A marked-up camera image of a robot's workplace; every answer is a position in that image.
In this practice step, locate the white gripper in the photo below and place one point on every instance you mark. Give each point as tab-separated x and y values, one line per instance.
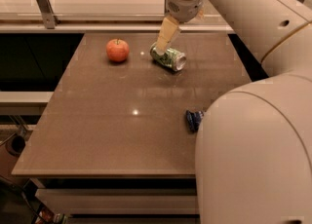
185	8

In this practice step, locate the green soda can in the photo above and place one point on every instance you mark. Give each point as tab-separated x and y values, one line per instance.
171	58

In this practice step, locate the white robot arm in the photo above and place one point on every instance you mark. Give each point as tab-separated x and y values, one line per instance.
254	145

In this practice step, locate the red apple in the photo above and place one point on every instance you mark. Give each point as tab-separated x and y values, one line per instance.
117	50

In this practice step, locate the blue snack bar wrapper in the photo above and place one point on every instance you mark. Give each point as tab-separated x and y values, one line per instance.
194	119

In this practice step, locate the dark round bin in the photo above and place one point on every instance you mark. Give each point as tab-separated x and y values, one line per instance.
15	145

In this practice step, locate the left metal rail bracket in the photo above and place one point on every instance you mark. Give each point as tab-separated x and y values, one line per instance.
50	21

